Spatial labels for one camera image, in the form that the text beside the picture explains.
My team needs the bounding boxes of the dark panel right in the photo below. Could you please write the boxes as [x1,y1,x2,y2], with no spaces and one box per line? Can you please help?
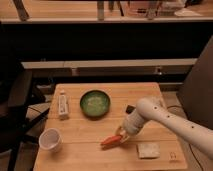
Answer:
[177,36,213,130]

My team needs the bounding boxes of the black chair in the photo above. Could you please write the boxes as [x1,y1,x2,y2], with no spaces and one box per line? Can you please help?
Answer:
[0,64,49,171]

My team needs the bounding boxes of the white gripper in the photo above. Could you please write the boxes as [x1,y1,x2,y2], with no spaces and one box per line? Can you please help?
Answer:
[115,110,147,143]

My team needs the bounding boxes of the beige sponge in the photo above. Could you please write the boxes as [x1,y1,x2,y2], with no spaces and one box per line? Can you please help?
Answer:
[137,142,160,159]

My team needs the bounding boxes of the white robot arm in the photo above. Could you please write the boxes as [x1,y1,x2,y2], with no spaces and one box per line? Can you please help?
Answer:
[116,98,213,160]

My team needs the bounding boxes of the white plastic cup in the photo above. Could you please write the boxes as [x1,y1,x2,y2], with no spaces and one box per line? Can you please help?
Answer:
[39,128,62,153]

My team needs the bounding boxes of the green bowl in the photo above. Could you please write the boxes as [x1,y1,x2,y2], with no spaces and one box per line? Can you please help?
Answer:
[80,90,111,118]

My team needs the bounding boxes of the white tube bottle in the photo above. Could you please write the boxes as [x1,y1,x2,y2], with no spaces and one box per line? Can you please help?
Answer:
[58,90,69,120]

